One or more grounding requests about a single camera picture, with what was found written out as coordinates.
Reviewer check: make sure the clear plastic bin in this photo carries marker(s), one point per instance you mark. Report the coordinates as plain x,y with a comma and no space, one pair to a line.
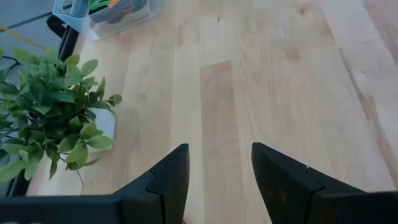
124,23

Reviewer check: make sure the green rubber band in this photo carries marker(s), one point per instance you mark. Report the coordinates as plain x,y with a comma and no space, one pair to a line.
99,4

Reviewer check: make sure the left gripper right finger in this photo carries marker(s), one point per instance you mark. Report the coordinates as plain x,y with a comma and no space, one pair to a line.
286,193

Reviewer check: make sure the green potted plant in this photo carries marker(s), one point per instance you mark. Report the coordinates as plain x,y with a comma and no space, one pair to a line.
56,102

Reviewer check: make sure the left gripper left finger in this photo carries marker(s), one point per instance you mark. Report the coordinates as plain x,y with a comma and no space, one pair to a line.
164,193

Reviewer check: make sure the dark red rubber band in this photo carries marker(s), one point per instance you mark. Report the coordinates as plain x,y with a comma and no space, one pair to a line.
124,12

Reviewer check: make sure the orange rubber band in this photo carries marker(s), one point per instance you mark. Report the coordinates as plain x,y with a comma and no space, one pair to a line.
114,2

